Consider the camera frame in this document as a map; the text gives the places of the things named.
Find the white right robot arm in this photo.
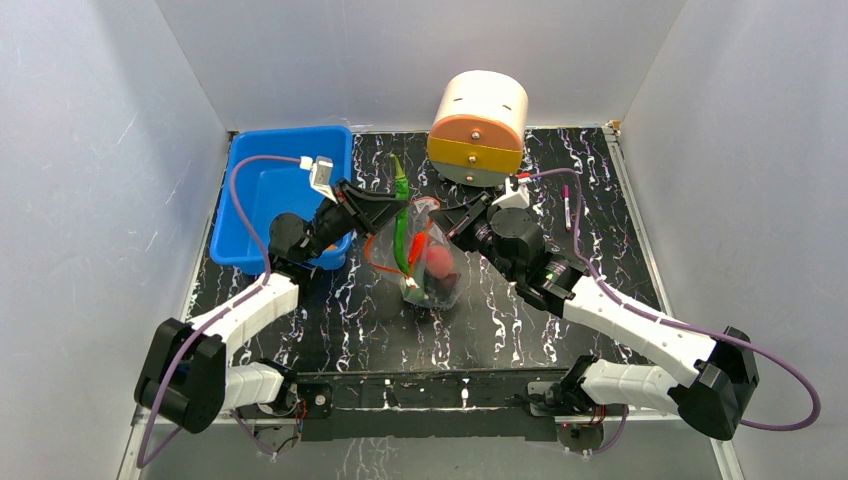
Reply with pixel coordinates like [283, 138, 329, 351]
[429, 194, 759, 441]

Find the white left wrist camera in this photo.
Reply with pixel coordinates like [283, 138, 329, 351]
[300, 156, 337, 203]

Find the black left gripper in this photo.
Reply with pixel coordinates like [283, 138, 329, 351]
[303, 180, 409, 264]

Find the black base bar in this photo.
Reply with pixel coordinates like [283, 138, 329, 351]
[266, 368, 598, 441]

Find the long green chili pepper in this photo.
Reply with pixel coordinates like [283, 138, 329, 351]
[389, 153, 410, 275]

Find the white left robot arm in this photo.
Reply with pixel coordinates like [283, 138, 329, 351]
[134, 180, 409, 433]

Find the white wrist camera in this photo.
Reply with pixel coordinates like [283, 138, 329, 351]
[300, 156, 337, 203]
[492, 173, 532, 209]

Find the peach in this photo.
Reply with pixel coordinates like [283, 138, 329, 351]
[424, 245, 455, 278]

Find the aluminium frame rail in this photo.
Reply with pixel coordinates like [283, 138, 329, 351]
[602, 121, 744, 480]

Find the pink white marker pen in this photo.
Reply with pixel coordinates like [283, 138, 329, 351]
[562, 185, 573, 232]

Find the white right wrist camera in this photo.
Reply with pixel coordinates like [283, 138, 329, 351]
[492, 173, 532, 209]

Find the round drawer cabinet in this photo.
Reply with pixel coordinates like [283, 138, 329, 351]
[426, 70, 528, 188]

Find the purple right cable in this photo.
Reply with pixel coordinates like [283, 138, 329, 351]
[516, 168, 823, 433]

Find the clear zip top bag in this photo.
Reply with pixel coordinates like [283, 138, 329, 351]
[364, 197, 464, 310]

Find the red chili pepper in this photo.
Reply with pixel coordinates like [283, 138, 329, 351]
[407, 232, 428, 268]

